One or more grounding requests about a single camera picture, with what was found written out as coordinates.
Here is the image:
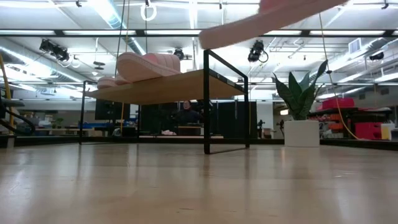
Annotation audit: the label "thin black hanging cable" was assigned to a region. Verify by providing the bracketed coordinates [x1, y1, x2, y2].
[114, 0, 126, 60]

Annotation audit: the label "red storage bin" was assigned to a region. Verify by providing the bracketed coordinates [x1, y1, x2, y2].
[354, 122, 384, 141]
[315, 98, 355, 111]

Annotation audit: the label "tan hanging cable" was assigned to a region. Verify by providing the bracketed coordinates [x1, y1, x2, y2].
[318, 12, 360, 140]

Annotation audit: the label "thick yellow hanging strap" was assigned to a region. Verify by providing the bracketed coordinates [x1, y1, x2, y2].
[0, 54, 15, 135]

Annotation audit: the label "slim silver ceiling duct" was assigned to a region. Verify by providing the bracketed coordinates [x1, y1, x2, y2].
[88, 0, 149, 62]

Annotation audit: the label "black frame wooden shelf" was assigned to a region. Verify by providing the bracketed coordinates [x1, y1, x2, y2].
[79, 49, 251, 156]

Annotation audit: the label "yellow plastic container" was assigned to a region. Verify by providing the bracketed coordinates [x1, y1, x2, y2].
[381, 123, 392, 141]

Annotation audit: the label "black partition panels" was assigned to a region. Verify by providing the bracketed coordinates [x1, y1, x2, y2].
[139, 101, 258, 139]

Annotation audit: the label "black beam with light strips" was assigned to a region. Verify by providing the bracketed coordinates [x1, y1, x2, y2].
[0, 28, 398, 39]

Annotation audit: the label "person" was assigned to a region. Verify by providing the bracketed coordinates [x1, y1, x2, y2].
[174, 100, 201, 136]

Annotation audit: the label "wide silver ceiling duct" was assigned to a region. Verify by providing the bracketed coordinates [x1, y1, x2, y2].
[0, 37, 94, 83]

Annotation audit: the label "thin yellow hanging cable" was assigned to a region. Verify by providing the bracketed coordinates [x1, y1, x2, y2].
[119, 0, 131, 131]

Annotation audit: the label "black twin ceiling spotlight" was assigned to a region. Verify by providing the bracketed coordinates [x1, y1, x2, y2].
[39, 39, 71, 62]

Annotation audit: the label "black background monitor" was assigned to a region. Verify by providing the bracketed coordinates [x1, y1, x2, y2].
[95, 99, 131, 121]

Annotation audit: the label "white cable ring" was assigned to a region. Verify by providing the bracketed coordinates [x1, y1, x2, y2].
[140, 2, 157, 22]

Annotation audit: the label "black hanging camera with cable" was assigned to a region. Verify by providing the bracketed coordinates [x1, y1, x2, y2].
[248, 39, 269, 63]

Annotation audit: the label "black looping cable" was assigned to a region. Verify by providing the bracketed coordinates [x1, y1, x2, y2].
[0, 108, 37, 138]

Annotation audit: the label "silver duct with vent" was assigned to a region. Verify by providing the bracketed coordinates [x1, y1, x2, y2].
[317, 36, 398, 74]

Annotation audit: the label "snake plant in white pot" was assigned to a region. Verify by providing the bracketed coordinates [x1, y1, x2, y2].
[273, 59, 329, 147]

